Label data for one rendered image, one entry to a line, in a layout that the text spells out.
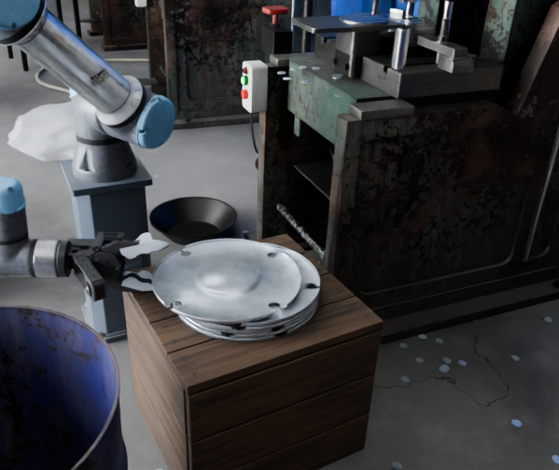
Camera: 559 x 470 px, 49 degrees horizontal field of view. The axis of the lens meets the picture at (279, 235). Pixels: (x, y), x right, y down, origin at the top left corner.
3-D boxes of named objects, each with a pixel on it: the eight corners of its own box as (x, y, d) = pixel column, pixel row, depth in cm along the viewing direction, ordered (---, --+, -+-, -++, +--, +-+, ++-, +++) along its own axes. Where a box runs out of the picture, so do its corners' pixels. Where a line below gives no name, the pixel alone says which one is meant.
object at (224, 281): (331, 280, 121) (331, 276, 121) (222, 346, 103) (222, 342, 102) (231, 228, 138) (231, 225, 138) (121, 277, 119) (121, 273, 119)
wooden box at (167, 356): (193, 525, 117) (187, 388, 100) (132, 396, 146) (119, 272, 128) (365, 449, 134) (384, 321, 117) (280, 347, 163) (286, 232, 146)
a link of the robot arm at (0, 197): (-43, 176, 113) (-35, 230, 118) (-7, 194, 108) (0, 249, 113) (-4, 167, 119) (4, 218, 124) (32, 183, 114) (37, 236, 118)
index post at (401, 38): (396, 69, 143) (401, 26, 138) (389, 66, 145) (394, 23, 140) (406, 68, 144) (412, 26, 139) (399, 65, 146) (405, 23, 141)
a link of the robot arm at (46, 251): (31, 251, 115) (36, 287, 119) (56, 252, 115) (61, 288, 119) (42, 231, 121) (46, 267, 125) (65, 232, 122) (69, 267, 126)
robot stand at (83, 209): (93, 347, 161) (71, 190, 139) (81, 307, 175) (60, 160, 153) (163, 329, 168) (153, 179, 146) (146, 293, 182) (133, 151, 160)
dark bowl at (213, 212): (161, 262, 198) (160, 243, 194) (142, 220, 222) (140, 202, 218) (249, 246, 208) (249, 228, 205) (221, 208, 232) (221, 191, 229)
